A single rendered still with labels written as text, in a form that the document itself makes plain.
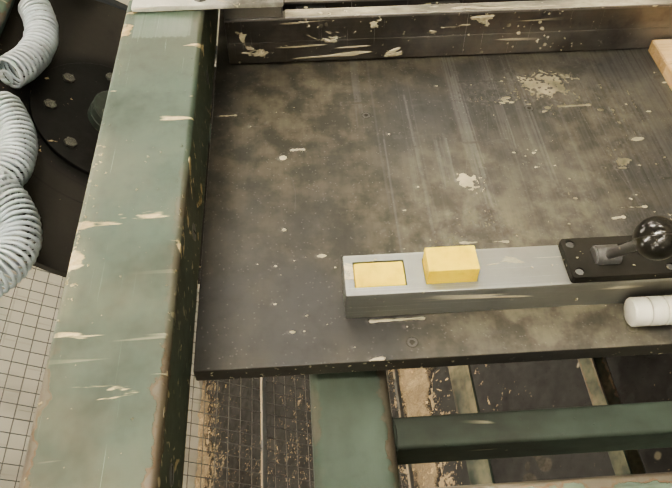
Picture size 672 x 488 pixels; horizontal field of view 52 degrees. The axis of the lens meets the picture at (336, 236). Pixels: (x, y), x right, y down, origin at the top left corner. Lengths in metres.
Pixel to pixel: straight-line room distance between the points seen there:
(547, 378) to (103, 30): 1.99
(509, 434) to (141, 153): 0.46
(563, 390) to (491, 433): 2.05
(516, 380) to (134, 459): 2.48
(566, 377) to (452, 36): 1.94
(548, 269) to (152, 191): 0.40
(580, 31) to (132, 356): 0.75
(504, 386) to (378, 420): 2.31
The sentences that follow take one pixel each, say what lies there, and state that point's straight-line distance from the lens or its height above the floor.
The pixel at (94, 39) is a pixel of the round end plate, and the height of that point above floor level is 1.93.
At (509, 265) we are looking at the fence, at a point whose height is 1.57.
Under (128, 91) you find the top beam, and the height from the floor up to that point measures 1.93.
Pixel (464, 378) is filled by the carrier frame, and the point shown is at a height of 0.79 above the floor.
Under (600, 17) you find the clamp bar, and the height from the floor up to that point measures 1.39.
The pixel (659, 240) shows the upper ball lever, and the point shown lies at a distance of 0.63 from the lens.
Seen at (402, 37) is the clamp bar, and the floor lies 1.61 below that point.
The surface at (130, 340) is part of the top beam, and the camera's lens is 0.60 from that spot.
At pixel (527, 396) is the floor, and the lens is 2.89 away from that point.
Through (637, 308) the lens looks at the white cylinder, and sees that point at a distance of 0.74.
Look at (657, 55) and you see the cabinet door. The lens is 1.09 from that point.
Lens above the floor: 2.03
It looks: 26 degrees down
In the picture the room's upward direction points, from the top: 71 degrees counter-clockwise
